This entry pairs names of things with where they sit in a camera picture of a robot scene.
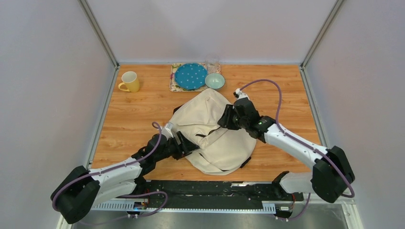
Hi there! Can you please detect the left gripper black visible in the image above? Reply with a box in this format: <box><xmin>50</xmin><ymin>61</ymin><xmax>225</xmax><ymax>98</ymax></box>
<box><xmin>154</xmin><ymin>131</ymin><xmax>200</xmax><ymax>162</ymax></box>

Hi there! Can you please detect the beige canvas backpack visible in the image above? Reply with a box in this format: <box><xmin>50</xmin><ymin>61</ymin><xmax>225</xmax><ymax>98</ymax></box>
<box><xmin>169</xmin><ymin>89</ymin><xmax>257</xmax><ymax>176</ymax></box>

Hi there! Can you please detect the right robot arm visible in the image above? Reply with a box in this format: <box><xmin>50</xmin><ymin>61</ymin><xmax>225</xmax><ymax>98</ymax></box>
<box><xmin>218</xmin><ymin>97</ymin><xmax>355</xmax><ymax>203</ymax></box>

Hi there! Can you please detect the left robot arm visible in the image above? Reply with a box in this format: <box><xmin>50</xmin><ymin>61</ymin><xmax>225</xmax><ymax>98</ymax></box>
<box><xmin>50</xmin><ymin>131</ymin><xmax>200</xmax><ymax>224</ymax></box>

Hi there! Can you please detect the light teal bowl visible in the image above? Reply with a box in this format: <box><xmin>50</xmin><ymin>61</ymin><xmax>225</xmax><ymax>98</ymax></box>
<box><xmin>205</xmin><ymin>73</ymin><xmax>225</xmax><ymax>90</ymax></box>

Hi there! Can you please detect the blue polka dot plate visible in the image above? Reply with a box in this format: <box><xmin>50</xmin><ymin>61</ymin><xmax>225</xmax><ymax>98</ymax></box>
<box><xmin>174</xmin><ymin>63</ymin><xmax>208</xmax><ymax>90</ymax></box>

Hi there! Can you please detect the clear drinking glass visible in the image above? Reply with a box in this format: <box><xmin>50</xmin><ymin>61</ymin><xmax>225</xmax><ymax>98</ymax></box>
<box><xmin>205</xmin><ymin>54</ymin><xmax>220</xmax><ymax>73</ymax></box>

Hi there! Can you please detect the floral tray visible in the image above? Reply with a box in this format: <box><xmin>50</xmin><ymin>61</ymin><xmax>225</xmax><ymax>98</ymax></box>
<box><xmin>169</xmin><ymin>63</ymin><xmax>208</xmax><ymax>92</ymax></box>

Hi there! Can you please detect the yellow mug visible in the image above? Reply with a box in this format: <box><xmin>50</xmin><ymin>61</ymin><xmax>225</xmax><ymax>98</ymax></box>
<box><xmin>118</xmin><ymin>71</ymin><xmax>140</xmax><ymax>93</ymax></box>

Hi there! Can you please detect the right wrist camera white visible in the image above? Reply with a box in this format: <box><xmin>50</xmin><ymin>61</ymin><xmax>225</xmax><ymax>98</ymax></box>
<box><xmin>234</xmin><ymin>88</ymin><xmax>250</xmax><ymax>101</ymax></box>

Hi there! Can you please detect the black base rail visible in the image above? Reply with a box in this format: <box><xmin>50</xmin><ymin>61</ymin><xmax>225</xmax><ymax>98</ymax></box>
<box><xmin>133</xmin><ymin>180</ymin><xmax>304</xmax><ymax>210</ymax></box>

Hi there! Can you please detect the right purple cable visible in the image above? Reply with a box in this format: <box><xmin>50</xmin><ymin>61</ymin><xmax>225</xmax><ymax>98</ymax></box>
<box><xmin>239</xmin><ymin>79</ymin><xmax>356</xmax><ymax>222</ymax></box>

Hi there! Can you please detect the purple cable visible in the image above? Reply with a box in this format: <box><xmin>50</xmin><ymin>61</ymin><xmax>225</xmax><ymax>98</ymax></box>
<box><xmin>239</xmin><ymin>79</ymin><xmax>356</xmax><ymax>222</ymax></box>
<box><xmin>51</xmin><ymin>121</ymin><xmax>168</xmax><ymax>227</ymax></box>

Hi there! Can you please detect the aluminium frame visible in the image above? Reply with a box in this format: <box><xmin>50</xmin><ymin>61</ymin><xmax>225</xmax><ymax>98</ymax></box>
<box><xmin>57</xmin><ymin>0</ymin><xmax>364</xmax><ymax>229</ymax></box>

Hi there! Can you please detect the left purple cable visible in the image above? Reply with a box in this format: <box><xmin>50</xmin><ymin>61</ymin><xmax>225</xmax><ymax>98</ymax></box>
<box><xmin>51</xmin><ymin>121</ymin><xmax>168</xmax><ymax>227</ymax></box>

